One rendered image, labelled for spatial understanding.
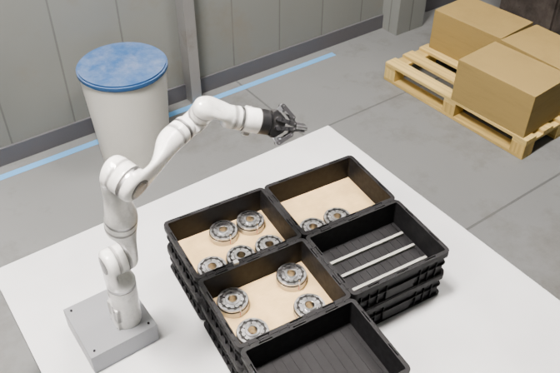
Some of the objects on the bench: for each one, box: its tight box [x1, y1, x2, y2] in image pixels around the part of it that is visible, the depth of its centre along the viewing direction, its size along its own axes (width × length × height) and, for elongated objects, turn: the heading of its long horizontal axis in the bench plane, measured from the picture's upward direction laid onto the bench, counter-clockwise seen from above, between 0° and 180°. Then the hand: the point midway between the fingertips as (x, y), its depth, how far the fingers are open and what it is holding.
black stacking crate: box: [167, 246, 205, 321], centre depth 237 cm, size 40×30×12 cm
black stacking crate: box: [365, 271, 444, 325], centre depth 232 cm, size 40×30×12 cm
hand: (300, 127), depth 196 cm, fingers closed
